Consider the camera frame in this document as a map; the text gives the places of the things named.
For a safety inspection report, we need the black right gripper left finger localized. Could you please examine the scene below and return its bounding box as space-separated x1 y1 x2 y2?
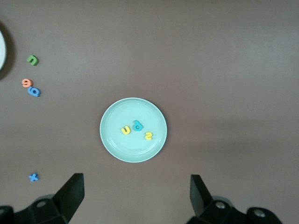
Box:
0 173 85 224

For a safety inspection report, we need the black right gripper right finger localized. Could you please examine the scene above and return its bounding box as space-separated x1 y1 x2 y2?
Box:
186 174 285 224

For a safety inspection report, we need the teal foam letter p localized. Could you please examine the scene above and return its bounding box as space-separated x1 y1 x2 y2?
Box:
132 119 144 132

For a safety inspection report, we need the light green plate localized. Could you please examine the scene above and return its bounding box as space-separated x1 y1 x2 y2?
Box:
100 97 168 163

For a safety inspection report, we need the blue foam letter g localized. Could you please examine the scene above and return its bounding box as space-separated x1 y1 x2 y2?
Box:
27 86 42 98

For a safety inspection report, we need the green foam letter u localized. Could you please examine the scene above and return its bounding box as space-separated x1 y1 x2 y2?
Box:
26 55 40 66

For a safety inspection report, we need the beige plate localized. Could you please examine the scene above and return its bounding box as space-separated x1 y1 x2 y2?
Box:
0 29 7 71

